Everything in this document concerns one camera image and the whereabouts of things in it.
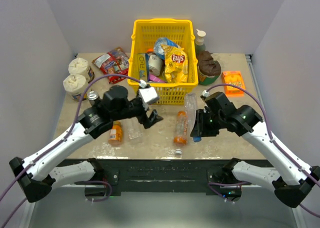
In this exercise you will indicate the aluminium frame rail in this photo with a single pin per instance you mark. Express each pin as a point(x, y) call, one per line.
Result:
point(253, 76)

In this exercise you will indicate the purple pack in basket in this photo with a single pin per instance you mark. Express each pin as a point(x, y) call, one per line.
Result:
point(155, 79)

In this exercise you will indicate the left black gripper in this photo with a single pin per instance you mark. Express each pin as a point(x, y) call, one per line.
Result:
point(148, 122)

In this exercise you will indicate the green soap dispenser bottle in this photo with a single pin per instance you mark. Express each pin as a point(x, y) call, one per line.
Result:
point(200, 41)

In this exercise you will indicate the orange label tea bottle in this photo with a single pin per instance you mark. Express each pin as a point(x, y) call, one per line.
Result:
point(181, 129)

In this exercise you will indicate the toilet paper roll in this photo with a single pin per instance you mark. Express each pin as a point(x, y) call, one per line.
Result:
point(82, 67)
point(75, 85)

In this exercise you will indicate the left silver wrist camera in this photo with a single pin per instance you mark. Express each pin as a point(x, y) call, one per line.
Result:
point(148, 94)

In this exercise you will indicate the small orange juice bottle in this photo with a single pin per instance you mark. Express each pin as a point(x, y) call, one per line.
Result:
point(116, 134)

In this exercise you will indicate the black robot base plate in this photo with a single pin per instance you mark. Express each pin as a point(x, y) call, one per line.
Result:
point(168, 176)

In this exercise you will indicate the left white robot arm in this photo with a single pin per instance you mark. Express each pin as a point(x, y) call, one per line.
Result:
point(40, 173)

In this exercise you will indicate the clear empty water bottle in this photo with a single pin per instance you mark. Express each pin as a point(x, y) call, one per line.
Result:
point(134, 131)

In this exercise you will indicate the blue RIO box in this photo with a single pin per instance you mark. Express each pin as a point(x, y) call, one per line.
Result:
point(143, 66)

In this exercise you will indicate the blue plastic bag in basket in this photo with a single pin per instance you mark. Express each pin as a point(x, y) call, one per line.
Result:
point(158, 46)

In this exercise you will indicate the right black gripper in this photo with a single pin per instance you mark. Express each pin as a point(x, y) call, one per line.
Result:
point(200, 129)

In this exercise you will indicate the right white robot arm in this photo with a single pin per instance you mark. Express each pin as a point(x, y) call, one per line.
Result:
point(291, 179)

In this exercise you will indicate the front toilet paper roll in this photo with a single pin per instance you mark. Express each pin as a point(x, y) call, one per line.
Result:
point(75, 85)

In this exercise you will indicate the orange snack box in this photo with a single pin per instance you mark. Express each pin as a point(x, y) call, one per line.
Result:
point(233, 78)

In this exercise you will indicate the white paper roll in basket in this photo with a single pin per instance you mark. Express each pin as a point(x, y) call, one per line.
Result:
point(155, 65)

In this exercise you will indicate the rear toilet paper roll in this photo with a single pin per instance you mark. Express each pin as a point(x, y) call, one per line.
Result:
point(82, 67)

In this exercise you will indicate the yellow Lays chips bag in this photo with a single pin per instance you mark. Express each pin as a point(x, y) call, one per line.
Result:
point(176, 64)

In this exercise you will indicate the black drink can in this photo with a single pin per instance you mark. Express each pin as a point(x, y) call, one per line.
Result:
point(93, 97)

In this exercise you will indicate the crushed clear plastic bottle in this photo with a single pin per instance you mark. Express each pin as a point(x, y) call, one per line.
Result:
point(190, 107)

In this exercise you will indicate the red snack bag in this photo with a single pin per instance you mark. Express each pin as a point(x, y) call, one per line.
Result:
point(115, 61)

